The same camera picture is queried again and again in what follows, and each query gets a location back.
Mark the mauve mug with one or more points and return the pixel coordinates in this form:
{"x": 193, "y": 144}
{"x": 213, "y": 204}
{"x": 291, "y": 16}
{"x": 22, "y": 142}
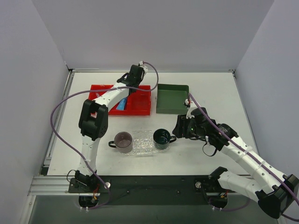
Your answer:
{"x": 123, "y": 142}

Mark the blue toothpaste tube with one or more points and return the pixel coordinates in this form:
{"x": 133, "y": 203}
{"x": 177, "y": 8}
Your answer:
{"x": 122, "y": 104}

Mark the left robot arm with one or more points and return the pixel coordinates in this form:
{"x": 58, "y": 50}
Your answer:
{"x": 93, "y": 122}

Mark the green plastic bin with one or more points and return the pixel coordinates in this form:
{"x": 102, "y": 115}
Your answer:
{"x": 171, "y": 98}

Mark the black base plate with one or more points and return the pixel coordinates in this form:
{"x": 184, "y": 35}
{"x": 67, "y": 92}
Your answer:
{"x": 151, "y": 190}

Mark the aluminium table frame rail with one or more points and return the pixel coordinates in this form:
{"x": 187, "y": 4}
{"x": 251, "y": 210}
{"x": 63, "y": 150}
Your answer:
{"x": 49, "y": 186}

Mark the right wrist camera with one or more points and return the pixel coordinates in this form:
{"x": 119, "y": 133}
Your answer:
{"x": 191, "y": 106}

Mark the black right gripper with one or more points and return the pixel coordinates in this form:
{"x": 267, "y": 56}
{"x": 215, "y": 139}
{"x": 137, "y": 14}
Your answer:
{"x": 181, "y": 127}

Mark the clear textured oval tray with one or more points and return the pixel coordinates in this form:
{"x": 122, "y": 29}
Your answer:
{"x": 147, "y": 151}

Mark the dark green mug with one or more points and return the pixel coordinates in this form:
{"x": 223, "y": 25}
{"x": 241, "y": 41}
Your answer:
{"x": 162, "y": 139}

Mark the red compartment bin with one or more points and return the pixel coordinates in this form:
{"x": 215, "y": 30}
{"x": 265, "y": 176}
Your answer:
{"x": 138, "y": 103}

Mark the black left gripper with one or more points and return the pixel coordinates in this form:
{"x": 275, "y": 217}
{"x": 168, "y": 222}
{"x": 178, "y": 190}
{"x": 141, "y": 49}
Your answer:
{"x": 136, "y": 72}

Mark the clear textured holder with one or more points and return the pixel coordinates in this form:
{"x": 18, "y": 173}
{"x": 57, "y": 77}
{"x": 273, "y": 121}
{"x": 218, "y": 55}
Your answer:
{"x": 143, "y": 139}

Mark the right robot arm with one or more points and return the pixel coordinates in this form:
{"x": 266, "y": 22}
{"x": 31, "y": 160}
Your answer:
{"x": 273, "y": 190}

